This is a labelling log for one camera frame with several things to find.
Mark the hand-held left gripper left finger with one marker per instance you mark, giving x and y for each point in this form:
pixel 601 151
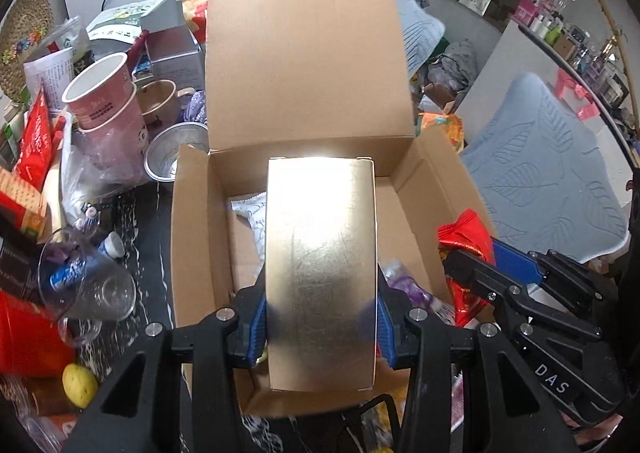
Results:
pixel 256 333

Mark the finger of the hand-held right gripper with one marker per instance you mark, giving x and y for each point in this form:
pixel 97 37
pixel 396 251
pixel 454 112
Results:
pixel 515 258
pixel 480 273

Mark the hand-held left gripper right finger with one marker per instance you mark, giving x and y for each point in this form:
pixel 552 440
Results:
pixel 385 333

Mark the red gold-print snack packet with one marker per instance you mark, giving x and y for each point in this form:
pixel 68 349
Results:
pixel 467 235

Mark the purple silver snack packet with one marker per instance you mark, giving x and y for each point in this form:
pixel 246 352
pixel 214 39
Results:
pixel 415 290

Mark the gold paper box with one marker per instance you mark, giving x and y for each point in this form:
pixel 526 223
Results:
pixel 320 273

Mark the white printed snack packet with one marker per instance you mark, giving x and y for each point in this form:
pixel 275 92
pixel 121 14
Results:
pixel 250 218

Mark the cardboard box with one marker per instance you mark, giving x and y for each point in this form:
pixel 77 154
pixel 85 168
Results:
pixel 300 58

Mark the person's right hand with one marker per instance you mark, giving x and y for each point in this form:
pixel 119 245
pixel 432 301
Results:
pixel 602 429

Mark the orange snack bag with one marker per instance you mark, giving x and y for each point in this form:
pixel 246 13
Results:
pixel 440 128

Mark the clear glass measuring cup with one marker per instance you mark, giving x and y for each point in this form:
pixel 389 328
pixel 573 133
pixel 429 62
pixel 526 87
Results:
pixel 95 293

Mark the pink ribbon bows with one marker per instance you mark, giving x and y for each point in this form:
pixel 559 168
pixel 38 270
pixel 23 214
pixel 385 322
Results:
pixel 575 93

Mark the yellow lemon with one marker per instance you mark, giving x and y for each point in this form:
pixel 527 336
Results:
pixel 80 385

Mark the steel bowl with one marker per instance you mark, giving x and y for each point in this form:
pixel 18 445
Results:
pixel 175 153

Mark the blue white tube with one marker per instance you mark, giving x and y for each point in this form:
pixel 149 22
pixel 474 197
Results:
pixel 65 273

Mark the white cabinet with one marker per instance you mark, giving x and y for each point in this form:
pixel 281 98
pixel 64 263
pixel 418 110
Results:
pixel 505 58

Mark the red plastic bottle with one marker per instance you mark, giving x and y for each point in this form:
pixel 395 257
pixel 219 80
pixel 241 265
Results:
pixel 30 333

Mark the clear plastic bag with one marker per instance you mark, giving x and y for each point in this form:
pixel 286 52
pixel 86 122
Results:
pixel 90 173

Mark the row of cosmetic bottles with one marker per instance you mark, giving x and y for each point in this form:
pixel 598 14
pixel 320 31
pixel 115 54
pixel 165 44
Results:
pixel 575 33

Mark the brown small pot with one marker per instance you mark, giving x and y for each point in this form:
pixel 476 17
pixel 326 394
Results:
pixel 157 100

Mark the bamboo pole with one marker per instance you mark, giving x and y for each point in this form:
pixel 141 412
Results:
pixel 607 8

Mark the red standing pouch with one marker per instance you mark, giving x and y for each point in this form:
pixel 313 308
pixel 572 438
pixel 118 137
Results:
pixel 35 143

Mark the grey metal box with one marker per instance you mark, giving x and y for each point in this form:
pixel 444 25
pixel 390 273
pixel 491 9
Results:
pixel 175 48

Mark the printed paper sheet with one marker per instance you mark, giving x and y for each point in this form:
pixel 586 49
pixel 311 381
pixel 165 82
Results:
pixel 50 73

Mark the white green printed pouch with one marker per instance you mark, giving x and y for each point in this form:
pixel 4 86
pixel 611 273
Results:
pixel 135 18

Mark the woven round trivet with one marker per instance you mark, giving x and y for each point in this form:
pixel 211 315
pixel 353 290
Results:
pixel 25 43

